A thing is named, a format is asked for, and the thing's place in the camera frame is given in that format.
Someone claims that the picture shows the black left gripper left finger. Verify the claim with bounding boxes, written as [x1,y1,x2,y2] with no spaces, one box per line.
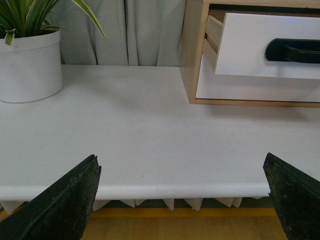
[0,154,102,240]

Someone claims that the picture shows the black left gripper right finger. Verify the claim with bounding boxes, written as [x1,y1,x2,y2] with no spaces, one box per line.
[263,152,320,240]

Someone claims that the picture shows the white drawer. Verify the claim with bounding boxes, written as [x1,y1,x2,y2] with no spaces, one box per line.
[196,56,320,102]
[205,12,320,79]

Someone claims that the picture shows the wooden drawer cabinet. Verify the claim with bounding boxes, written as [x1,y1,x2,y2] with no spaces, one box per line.
[179,0,320,107]

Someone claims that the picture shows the white plant pot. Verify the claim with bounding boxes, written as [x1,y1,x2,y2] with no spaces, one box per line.
[0,30,63,103]

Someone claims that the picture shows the grey curtain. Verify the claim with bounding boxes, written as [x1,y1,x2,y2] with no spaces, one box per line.
[50,0,186,67]

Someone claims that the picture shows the green striped plant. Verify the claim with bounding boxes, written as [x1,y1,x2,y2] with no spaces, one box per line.
[0,0,107,46]

